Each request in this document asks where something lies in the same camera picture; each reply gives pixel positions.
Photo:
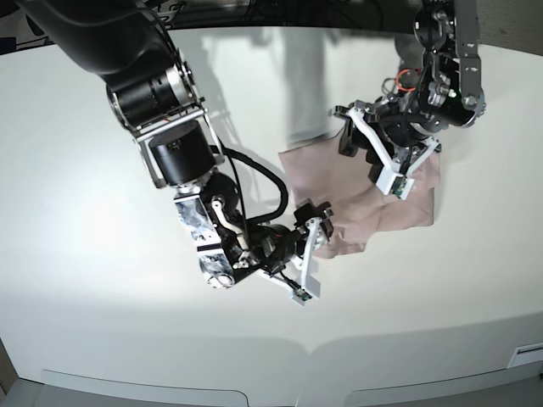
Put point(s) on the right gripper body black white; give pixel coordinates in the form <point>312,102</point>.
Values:
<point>288,256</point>

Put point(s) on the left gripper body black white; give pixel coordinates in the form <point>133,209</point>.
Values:
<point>405,142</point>

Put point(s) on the mauve pink T-shirt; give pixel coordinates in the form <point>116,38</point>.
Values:
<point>318,172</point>

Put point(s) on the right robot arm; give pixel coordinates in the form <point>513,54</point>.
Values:
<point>152,92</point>

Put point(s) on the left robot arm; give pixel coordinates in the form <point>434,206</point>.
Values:
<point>449,79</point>

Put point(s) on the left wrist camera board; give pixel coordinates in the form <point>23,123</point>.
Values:
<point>401,187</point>

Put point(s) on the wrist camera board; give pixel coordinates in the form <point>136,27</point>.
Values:
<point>300,296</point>
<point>401,187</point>

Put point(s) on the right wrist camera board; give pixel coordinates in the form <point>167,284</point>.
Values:
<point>300,296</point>

